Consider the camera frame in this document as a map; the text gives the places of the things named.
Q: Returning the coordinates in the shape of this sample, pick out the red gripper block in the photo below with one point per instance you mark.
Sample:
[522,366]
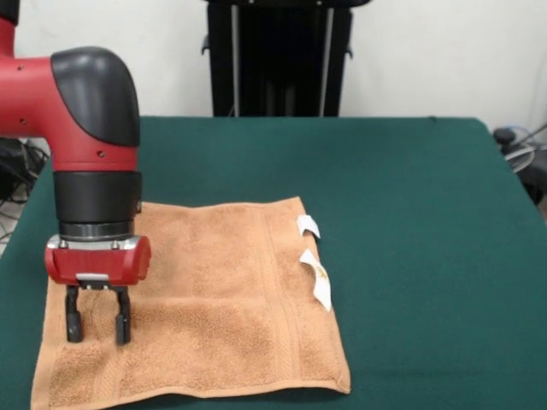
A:
[98,265]

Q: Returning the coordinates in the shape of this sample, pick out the tan terry towel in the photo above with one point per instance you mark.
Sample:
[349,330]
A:
[213,299]

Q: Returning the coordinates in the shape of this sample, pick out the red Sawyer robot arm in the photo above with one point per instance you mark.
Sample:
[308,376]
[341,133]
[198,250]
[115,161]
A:
[77,128]

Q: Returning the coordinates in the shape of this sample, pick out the dark green table cloth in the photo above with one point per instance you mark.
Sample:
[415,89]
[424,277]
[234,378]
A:
[384,171]

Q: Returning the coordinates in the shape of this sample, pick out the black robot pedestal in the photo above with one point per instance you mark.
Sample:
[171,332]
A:
[278,64]

